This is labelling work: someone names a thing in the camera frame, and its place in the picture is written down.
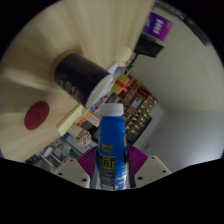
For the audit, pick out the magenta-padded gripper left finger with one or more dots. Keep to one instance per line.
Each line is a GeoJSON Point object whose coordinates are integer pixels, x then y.
{"type": "Point", "coordinates": [75, 171]}

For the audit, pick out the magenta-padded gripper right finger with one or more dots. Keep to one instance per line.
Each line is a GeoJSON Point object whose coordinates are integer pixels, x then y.
{"type": "Point", "coordinates": [150, 168]}

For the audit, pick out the blue drink bottle white cap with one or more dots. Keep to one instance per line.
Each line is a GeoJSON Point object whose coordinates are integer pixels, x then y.
{"type": "Point", "coordinates": [111, 140]}

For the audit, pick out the flower bouquet in white pot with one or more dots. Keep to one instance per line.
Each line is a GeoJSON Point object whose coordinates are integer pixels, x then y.
{"type": "Point", "coordinates": [83, 138]}

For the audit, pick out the beige book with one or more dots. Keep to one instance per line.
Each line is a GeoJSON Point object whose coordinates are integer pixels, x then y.
{"type": "Point", "coordinates": [70, 120]}

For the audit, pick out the pink card box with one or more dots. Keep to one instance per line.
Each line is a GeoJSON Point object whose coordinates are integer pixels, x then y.
{"type": "Point", "coordinates": [94, 119]}

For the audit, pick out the wooden shelf unit with trophies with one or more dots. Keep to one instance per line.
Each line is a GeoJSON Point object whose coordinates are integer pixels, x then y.
{"type": "Point", "coordinates": [140, 103]}

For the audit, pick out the flat round red coaster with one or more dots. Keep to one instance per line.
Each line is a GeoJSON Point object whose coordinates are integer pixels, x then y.
{"type": "Point", "coordinates": [36, 116]}

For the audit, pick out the yellow gift box red ribbon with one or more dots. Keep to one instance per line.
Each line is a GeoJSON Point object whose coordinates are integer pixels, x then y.
{"type": "Point", "coordinates": [121, 83]}

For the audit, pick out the black mug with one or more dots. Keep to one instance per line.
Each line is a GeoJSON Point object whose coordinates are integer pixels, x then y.
{"type": "Point", "coordinates": [78, 76]}

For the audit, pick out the pale yellow notepad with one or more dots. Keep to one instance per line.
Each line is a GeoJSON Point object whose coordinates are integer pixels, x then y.
{"type": "Point", "coordinates": [126, 56]}

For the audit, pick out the purple sign board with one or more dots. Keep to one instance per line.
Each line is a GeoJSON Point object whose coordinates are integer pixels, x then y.
{"type": "Point", "coordinates": [158, 26]}

